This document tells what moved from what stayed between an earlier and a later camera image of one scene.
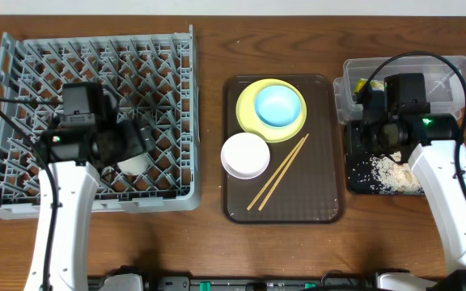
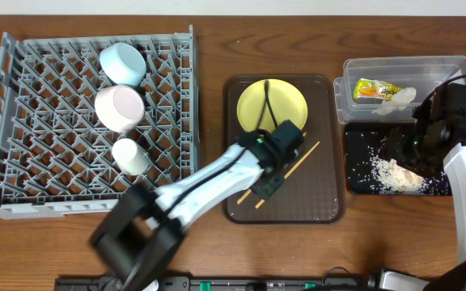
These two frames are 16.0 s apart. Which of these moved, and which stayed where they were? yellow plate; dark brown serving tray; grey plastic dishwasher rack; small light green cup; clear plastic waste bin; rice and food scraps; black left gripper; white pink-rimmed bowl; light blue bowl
Moved: black left gripper; light blue bowl; white pink-rimmed bowl
Stayed: dark brown serving tray; small light green cup; rice and food scraps; clear plastic waste bin; yellow plate; grey plastic dishwasher rack
